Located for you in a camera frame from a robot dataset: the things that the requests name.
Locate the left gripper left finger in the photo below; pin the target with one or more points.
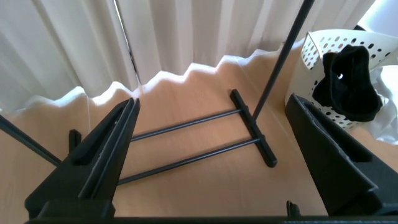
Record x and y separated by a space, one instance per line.
90 180

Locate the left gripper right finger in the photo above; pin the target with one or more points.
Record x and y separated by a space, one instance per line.
339 180

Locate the black shorts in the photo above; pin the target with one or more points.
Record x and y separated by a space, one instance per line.
348 90

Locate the black clothes rack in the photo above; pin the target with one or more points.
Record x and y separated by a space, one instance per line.
255 130

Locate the white laundry basket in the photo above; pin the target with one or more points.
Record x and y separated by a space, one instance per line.
314 46

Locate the white garment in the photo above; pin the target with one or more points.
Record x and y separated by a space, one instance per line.
388 102

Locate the beige curtain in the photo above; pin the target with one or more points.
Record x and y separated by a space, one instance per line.
186 31

